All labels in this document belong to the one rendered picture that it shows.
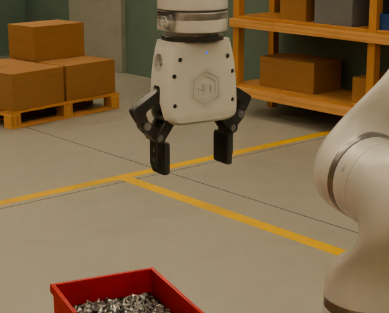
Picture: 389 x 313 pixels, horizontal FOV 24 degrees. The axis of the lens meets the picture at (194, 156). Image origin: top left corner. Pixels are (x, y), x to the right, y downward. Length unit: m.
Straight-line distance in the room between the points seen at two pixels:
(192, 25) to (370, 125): 0.33
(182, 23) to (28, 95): 6.46
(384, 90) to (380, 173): 0.14
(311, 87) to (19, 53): 2.61
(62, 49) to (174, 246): 3.87
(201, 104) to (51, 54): 7.06
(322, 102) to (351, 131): 5.93
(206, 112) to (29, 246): 3.67
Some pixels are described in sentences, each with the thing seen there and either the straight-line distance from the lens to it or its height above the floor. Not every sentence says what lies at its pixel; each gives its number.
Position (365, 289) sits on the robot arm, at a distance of 1.23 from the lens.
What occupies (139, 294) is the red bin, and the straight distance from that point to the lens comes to 1.79.
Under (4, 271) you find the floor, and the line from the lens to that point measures 4.40.
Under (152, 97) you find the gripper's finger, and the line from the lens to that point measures 1.06.
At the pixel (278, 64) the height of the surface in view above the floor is 0.47.
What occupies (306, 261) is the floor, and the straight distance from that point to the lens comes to 4.47.
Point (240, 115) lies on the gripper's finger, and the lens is 1.13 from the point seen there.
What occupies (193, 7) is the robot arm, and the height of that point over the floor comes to 1.49.
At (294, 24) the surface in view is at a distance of 7.35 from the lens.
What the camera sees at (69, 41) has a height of 0.58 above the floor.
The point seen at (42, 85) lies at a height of 0.31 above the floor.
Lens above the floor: 1.58
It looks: 14 degrees down
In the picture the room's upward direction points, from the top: straight up
